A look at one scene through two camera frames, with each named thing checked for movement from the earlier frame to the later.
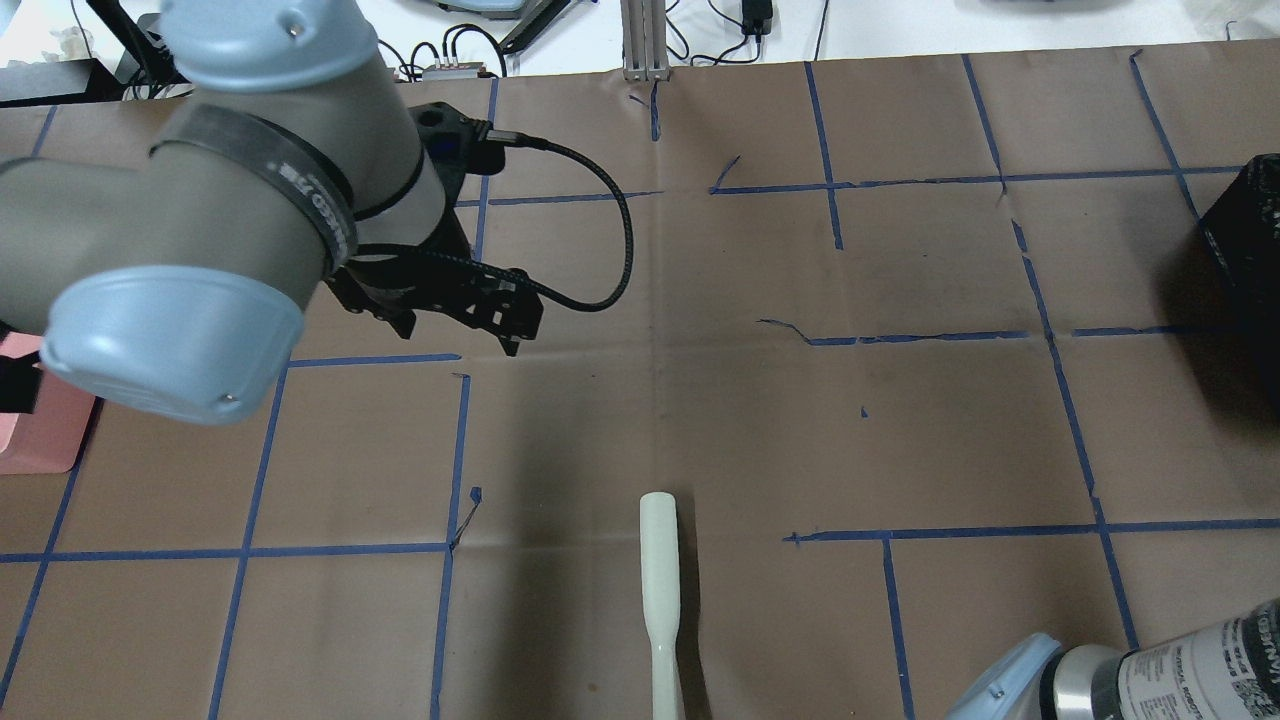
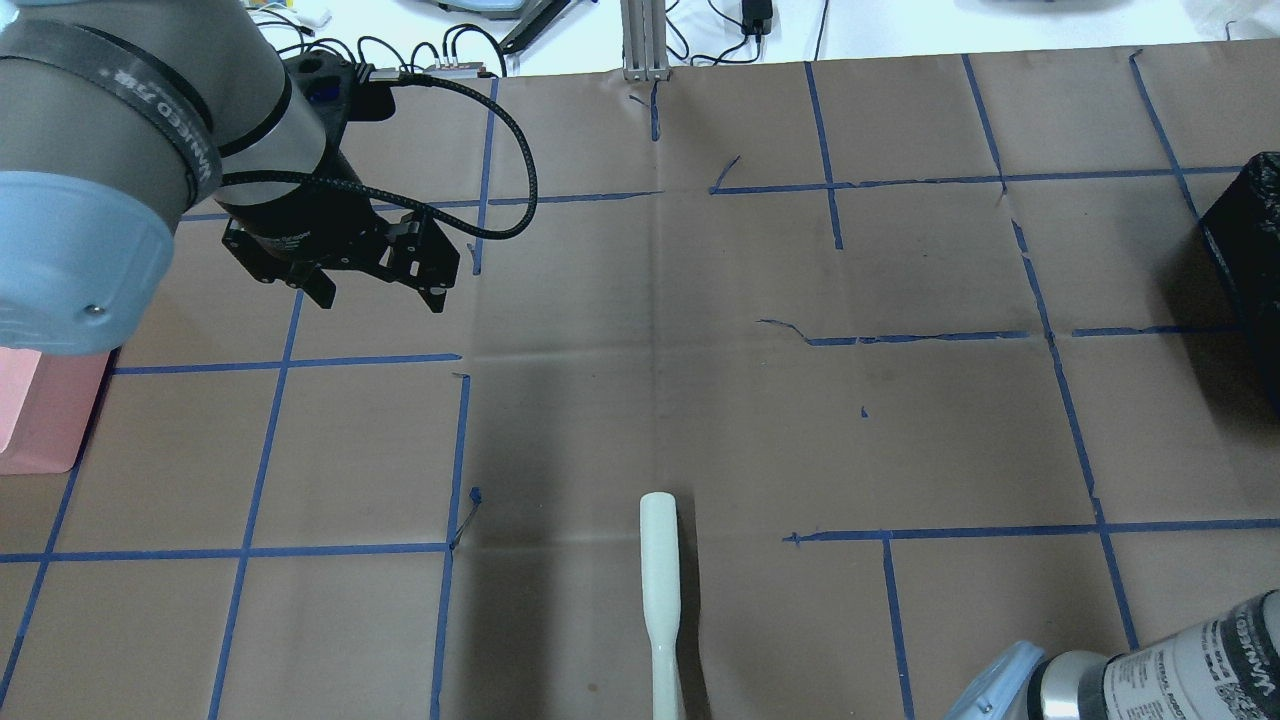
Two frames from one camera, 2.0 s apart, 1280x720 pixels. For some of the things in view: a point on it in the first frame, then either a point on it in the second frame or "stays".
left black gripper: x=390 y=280 → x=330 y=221
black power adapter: x=756 y=18 stays
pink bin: x=44 y=414 stays
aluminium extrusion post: x=644 y=40 stays
